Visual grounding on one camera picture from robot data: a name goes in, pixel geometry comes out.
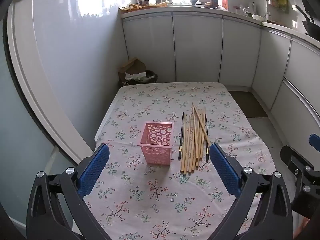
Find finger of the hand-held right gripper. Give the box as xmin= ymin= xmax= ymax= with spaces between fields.
xmin=280 ymin=145 xmax=320 ymax=218
xmin=309 ymin=133 xmax=320 ymax=153

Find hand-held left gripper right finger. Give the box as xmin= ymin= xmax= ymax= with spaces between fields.
xmin=209 ymin=143 xmax=293 ymax=240

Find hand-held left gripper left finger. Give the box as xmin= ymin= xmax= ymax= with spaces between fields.
xmin=26 ymin=143 xmax=110 ymax=240

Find pile of wooden chopsticks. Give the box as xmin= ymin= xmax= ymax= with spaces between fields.
xmin=180 ymin=102 xmax=212 ymax=174

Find black chopstick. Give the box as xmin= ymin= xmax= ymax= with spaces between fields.
xmin=178 ymin=112 xmax=185 ymax=160
xmin=204 ymin=114 xmax=209 ymax=162

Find pink perforated plastic basket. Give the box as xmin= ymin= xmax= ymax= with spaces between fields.
xmin=137 ymin=122 xmax=175 ymax=166

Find floral tablecloth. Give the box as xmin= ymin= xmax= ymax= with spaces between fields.
xmin=94 ymin=81 xmax=302 ymax=240

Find crumpled white paper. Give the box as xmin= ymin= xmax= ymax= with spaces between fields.
xmin=125 ymin=72 xmax=147 ymax=82

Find black trash bin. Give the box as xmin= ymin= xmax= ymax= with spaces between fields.
xmin=140 ymin=70 xmax=158 ymax=83

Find brown cardboard box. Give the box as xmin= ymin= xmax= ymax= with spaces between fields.
xmin=118 ymin=57 xmax=147 ymax=87

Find white refrigerator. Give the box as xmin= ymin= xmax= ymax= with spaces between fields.
xmin=7 ymin=0 xmax=129 ymax=160

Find black wok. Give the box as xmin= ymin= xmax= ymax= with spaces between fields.
xmin=294 ymin=5 xmax=320 ymax=37

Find white kitchen cabinet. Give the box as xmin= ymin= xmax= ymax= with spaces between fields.
xmin=121 ymin=11 xmax=320 ymax=155

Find white countertop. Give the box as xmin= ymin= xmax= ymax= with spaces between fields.
xmin=119 ymin=4 xmax=320 ymax=46

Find yellow brown paper bag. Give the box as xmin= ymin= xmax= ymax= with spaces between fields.
xmin=119 ymin=2 xmax=168 ymax=12

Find yellow green wall packets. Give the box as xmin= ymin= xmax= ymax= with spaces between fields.
xmin=267 ymin=0 xmax=289 ymax=13

